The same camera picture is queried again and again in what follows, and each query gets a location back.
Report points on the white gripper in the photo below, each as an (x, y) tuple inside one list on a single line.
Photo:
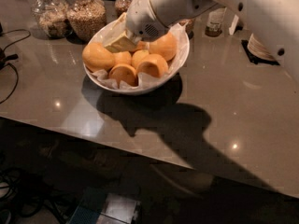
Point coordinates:
[(140, 18)]

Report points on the large orange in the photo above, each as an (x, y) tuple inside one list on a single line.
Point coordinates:
[(97, 57)]

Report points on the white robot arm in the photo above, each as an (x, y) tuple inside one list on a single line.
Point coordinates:
[(275, 22)]

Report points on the white ceramic bowl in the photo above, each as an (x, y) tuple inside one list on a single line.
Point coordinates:
[(116, 64)]

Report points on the white paper bowl liner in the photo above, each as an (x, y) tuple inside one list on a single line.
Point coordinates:
[(147, 83)]

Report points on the orange top back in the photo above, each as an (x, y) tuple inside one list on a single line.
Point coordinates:
[(140, 45)]

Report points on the small orange centre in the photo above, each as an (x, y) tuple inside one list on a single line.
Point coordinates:
[(138, 56)]

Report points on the glass jar round grains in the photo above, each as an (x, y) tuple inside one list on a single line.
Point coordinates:
[(87, 17)]

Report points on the orange front left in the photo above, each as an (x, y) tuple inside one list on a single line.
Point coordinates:
[(123, 72)]

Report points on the orange front right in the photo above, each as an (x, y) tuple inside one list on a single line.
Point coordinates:
[(154, 65)]

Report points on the orange right back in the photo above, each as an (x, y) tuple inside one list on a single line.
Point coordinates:
[(165, 46)]

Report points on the glass jar mixed muesli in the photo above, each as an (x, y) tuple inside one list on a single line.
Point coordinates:
[(188, 24)]

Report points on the glass jar pale cereal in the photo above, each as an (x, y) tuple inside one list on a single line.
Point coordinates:
[(51, 17)]

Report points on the glass bottle white label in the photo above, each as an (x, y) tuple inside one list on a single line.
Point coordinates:
[(214, 22)]

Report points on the white card stand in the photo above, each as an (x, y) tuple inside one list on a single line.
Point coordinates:
[(234, 24)]

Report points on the stack of white plates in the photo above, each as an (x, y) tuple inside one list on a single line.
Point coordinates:
[(256, 48)]

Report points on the black plate mat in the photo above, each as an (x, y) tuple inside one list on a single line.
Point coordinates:
[(252, 58)]

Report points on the metal box under table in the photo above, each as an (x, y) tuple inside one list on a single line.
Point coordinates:
[(99, 207)]

